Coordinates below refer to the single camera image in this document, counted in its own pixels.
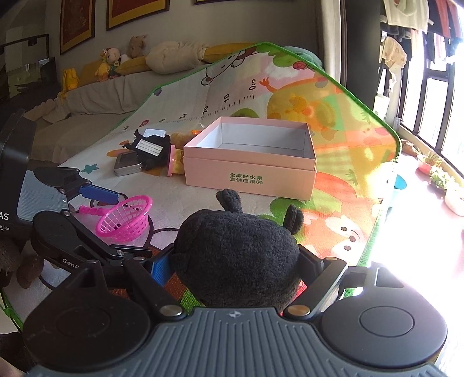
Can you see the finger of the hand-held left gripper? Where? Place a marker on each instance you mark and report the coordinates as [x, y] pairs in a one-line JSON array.
[[119, 252], [99, 193]]

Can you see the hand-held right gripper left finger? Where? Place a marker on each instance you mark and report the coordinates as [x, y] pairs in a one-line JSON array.
[[161, 269]]

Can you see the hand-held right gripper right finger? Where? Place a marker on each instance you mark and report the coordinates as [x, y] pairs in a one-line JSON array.
[[311, 268]]

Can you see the pink plastic basket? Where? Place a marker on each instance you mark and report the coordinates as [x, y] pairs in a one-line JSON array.
[[125, 230]]

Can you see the grey metal tin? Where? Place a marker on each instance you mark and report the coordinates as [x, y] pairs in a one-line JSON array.
[[127, 165]]

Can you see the black case with white label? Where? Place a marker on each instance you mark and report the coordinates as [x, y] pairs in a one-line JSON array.
[[156, 156]]

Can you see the black plush toy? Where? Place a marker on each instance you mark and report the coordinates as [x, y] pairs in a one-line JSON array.
[[235, 253]]

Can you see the small white box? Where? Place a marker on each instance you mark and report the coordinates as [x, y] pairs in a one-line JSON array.
[[154, 132]]

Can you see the light brown plush toy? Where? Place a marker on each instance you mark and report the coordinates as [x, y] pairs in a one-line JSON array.
[[181, 139]]

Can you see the pink cardboard box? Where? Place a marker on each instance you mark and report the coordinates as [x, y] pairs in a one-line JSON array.
[[250, 174]]

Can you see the orange plastic toy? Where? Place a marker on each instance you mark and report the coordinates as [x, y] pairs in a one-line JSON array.
[[198, 128]]

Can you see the dark brown plush toy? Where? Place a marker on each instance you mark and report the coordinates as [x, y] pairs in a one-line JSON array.
[[18, 261]]

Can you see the beige crumpled blanket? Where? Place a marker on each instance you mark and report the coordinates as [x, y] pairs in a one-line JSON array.
[[47, 110]]

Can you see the grey covered sofa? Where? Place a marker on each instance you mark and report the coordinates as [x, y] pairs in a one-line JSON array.
[[101, 98]]

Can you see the yellow plush toy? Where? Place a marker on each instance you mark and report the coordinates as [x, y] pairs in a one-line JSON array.
[[70, 79]]

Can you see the dark glass cabinet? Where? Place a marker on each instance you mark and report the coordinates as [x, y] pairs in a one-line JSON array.
[[25, 76]]

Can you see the mustard cushion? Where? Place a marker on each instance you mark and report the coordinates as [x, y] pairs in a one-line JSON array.
[[87, 70]]

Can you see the blue plastic item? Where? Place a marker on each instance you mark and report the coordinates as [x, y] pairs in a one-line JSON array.
[[400, 182]]

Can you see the small yellow pillow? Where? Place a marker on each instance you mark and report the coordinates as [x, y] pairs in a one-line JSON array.
[[134, 65]]

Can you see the small white plush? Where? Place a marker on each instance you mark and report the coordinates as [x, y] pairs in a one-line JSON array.
[[125, 58]]

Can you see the brown clay pot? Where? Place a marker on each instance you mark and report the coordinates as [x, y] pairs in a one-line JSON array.
[[409, 148]]

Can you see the cream bolster pillow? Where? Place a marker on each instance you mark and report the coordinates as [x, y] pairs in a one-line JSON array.
[[174, 56]]

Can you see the red framed picture gold border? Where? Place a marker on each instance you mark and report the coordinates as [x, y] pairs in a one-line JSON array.
[[137, 12], [214, 2], [76, 25]]

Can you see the colourful cartoon play mat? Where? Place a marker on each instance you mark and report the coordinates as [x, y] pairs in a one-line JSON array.
[[253, 94]]

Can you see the large yellow pillow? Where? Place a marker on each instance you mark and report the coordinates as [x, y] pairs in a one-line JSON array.
[[232, 50]]

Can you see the green blanket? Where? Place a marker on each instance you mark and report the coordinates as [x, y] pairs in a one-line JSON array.
[[306, 54]]

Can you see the grey curtain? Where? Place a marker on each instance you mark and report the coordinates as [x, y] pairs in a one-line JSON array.
[[348, 43]]

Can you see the row of hanging clothes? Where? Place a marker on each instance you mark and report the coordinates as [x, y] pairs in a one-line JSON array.
[[406, 11]]

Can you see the black window frame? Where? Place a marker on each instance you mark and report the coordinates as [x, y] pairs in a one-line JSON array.
[[420, 101]]

